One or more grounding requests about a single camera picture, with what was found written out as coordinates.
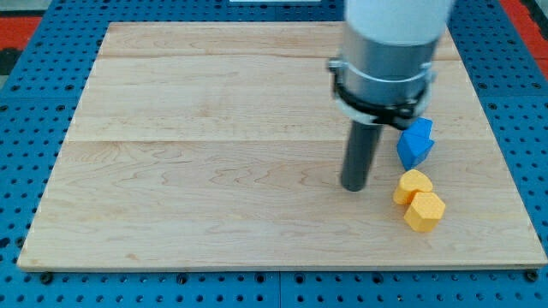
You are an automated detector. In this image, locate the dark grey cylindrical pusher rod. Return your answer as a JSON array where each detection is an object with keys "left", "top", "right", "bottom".
[{"left": 340, "top": 121, "right": 383, "bottom": 192}]

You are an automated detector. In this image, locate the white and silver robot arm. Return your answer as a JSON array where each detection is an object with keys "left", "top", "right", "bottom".
[{"left": 327, "top": 0, "right": 455, "bottom": 192}]

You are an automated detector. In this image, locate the yellow hexagon block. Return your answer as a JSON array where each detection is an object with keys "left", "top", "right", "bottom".
[{"left": 403, "top": 192, "right": 446, "bottom": 233}]

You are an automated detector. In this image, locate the light wooden board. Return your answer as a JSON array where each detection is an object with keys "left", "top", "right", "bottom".
[{"left": 17, "top": 22, "right": 547, "bottom": 272}]

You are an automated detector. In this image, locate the blue arrow block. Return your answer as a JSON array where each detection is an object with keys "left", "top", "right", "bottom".
[{"left": 396, "top": 117, "right": 435, "bottom": 170}]

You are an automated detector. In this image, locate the yellow heart block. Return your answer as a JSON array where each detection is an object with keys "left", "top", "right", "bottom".
[{"left": 392, "top": 169, "right": 433, "bottom": 205}]

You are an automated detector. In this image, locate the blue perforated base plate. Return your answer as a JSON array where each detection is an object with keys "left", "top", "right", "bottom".
[{"left": 1, "top": 0, "right": 547, "bottom": 307}]

